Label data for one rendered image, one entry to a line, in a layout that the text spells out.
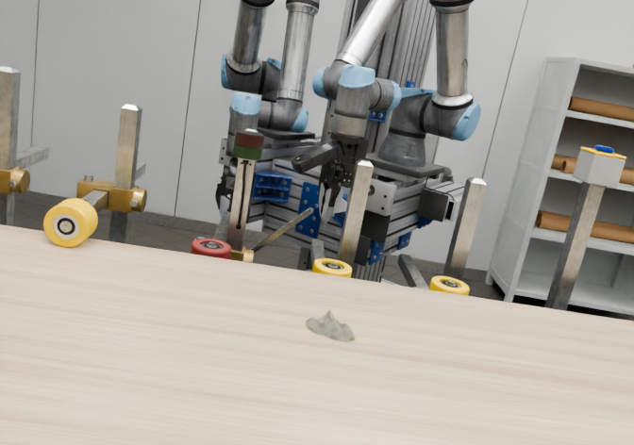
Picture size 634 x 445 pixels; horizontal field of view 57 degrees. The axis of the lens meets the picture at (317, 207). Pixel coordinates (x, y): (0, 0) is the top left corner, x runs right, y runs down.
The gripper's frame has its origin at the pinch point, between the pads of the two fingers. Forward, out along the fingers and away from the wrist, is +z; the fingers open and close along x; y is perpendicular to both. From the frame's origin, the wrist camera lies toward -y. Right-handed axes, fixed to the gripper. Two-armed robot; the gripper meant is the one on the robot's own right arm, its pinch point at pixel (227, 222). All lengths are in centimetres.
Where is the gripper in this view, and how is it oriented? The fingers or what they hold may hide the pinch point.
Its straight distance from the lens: 162.3
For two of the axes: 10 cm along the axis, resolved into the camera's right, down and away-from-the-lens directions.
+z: -1.8, 9.5, 2.6
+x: -9.8, -1.6, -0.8
